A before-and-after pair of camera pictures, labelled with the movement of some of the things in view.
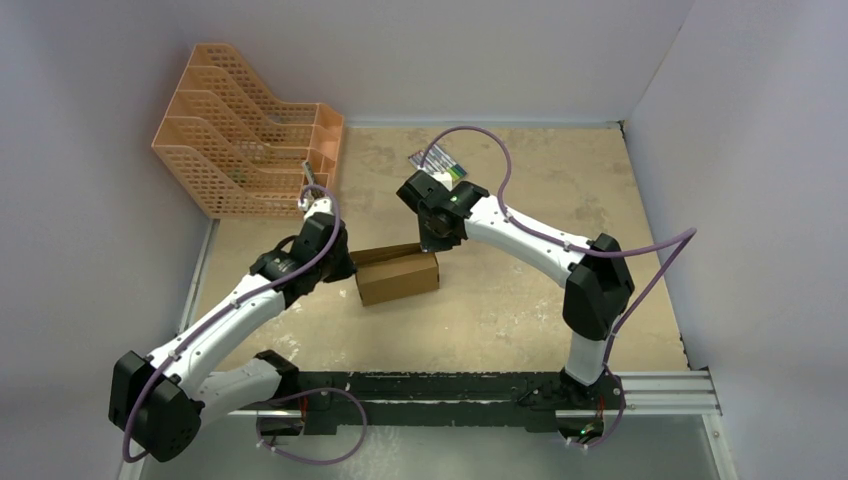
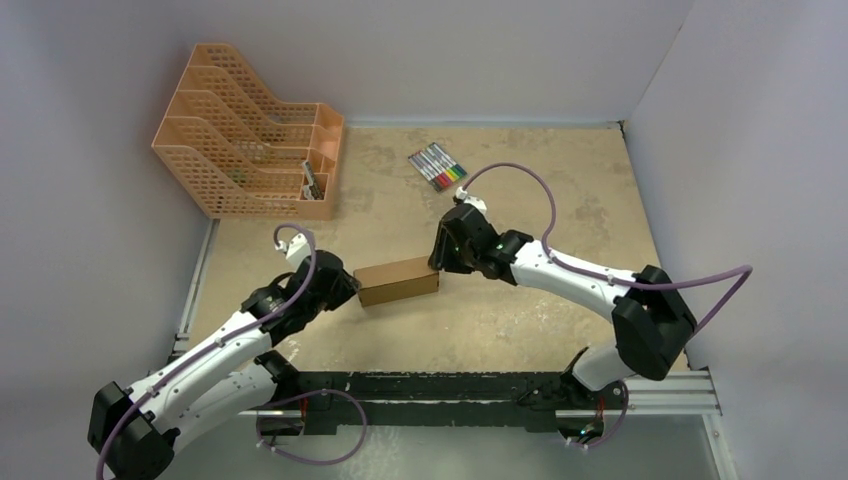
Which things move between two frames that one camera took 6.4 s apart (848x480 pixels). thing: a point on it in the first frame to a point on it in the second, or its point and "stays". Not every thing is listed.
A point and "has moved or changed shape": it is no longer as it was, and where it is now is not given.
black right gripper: x=433 y=233 to x=444 y=248
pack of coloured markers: x=437 y=160 stays
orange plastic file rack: x=240 y=153 stays
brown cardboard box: x=393 y=272 has moved or changed shape
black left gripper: x=346 y=268 to x=347 y=288
